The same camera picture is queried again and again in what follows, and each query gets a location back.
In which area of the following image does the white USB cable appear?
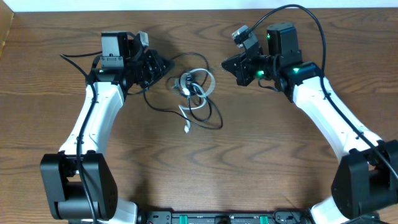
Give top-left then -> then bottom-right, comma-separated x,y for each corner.
172,68 -> 216,134

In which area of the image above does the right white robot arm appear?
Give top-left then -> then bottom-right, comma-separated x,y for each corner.
221,22 -> 397,223

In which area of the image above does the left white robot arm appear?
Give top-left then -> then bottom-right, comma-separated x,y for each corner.
40,31 -> 174,223

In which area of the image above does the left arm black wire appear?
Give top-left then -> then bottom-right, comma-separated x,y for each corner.
59,51 -> 103,224

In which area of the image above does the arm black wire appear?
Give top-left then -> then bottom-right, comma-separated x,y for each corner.
248,4 -> 398,181
59,51 -> 103,224

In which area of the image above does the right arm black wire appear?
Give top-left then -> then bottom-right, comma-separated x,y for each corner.
248,4 -> 398,181

